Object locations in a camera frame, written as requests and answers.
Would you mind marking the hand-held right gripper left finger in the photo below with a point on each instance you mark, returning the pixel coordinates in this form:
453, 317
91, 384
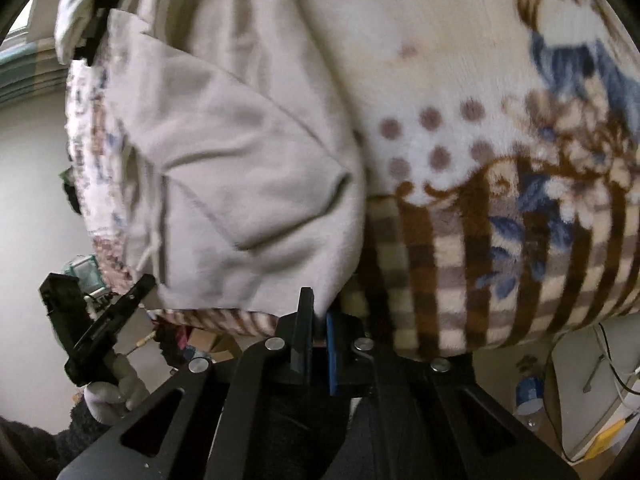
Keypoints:
304, 340

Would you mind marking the clear water bottle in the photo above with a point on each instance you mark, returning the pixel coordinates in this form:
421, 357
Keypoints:
530, 400

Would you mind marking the person's left forearm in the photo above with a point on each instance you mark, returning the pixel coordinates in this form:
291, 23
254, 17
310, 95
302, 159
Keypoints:
45, 450

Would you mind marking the teal striped curtain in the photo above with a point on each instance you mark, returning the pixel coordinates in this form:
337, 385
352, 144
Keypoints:
27, 72

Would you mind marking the yellow packet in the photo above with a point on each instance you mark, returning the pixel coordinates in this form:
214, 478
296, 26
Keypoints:
605, 440

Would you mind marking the white flat board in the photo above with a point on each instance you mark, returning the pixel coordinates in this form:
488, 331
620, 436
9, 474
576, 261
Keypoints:
585, 390

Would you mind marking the white cloth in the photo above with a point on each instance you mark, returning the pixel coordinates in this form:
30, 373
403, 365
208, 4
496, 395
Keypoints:
75, 15

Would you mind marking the beige cotton garment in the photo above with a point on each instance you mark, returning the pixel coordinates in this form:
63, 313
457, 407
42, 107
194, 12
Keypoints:
240, 160

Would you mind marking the black cloth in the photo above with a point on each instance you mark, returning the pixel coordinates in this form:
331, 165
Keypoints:
102, 7

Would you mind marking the person's left hand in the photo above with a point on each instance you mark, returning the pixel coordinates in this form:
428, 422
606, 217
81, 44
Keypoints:
107, 400

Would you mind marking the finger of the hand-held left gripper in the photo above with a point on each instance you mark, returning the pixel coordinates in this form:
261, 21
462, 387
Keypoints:
122, 307

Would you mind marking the green glass object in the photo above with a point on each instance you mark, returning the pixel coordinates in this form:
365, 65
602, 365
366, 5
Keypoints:
84, 272

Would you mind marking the floral fleece blanket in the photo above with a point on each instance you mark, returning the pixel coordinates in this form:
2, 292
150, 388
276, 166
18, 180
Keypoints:
500, 285

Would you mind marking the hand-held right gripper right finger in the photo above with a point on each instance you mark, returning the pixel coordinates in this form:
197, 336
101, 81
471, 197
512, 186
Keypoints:
334, 355

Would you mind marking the cardboard box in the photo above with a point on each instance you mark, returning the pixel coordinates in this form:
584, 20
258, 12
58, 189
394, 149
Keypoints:
212, 345

